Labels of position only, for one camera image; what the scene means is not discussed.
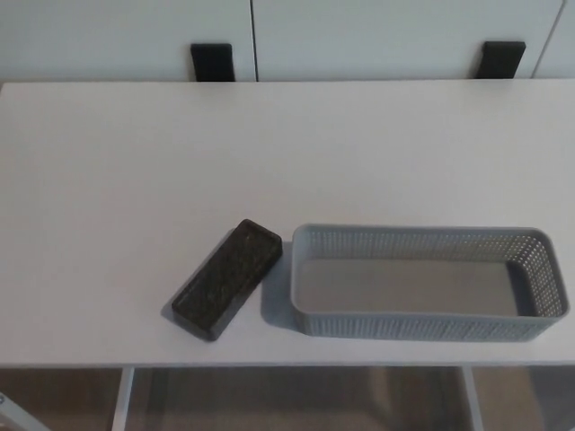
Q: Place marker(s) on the white metal-frame desk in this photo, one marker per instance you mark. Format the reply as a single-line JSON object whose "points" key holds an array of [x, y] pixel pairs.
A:
{"points": [[135, 179]]}

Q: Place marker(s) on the grey perforated plastic basket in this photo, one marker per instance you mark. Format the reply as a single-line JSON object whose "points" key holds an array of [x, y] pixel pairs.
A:
{"points": [[427, 325]]}

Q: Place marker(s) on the white cabinet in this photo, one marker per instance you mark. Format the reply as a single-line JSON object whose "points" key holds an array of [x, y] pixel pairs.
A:
{"points": [[359, 27]]}

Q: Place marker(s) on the dark speckled rectangular eraser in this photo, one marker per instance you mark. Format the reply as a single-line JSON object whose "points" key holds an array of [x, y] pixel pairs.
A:
{"points": [[224, 283]]}

